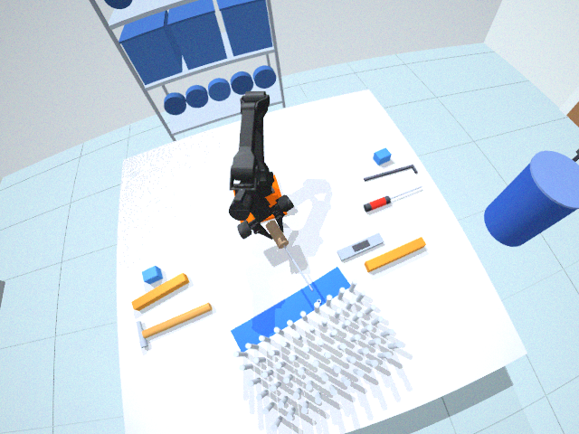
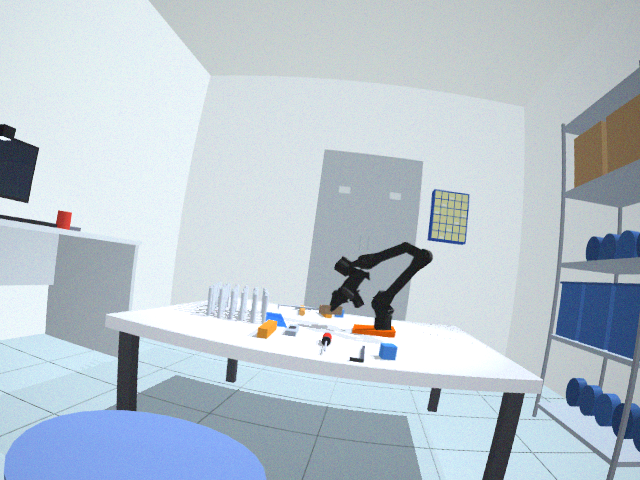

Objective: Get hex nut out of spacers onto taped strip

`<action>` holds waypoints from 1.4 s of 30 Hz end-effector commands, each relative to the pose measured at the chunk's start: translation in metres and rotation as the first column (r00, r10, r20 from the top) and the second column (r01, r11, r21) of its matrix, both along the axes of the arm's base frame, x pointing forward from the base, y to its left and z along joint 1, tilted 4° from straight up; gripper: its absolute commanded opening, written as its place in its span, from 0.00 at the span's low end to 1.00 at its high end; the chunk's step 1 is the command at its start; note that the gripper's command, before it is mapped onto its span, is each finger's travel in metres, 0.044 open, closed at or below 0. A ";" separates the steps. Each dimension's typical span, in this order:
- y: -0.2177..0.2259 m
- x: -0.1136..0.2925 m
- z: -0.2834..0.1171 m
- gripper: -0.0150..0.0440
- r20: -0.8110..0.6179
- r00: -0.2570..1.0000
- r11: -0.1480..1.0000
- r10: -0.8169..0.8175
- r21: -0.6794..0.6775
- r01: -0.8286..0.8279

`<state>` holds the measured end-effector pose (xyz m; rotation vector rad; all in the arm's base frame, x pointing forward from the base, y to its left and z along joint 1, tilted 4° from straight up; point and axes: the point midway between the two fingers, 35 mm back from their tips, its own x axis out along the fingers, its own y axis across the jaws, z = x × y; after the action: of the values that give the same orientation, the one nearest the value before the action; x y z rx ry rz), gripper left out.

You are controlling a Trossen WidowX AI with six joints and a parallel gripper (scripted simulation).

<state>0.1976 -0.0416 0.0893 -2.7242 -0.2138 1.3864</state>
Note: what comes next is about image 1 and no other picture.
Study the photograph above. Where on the small blue block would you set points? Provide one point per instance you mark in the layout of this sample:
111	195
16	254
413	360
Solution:
382	156
152	275

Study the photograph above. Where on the hammer with orange handle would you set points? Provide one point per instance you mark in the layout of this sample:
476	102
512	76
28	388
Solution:
143	334

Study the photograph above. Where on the red-handled screwdriver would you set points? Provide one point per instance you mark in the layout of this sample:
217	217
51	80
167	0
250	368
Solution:
381	202

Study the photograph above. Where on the yellow flat bar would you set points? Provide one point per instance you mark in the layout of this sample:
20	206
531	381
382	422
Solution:
395	254
161	291

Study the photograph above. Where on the blue taped strip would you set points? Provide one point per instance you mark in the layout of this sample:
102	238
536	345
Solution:
289	309

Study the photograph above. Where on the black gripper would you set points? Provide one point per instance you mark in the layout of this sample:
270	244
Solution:
261	211

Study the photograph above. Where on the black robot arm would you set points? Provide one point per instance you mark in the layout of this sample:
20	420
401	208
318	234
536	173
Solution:
248	166

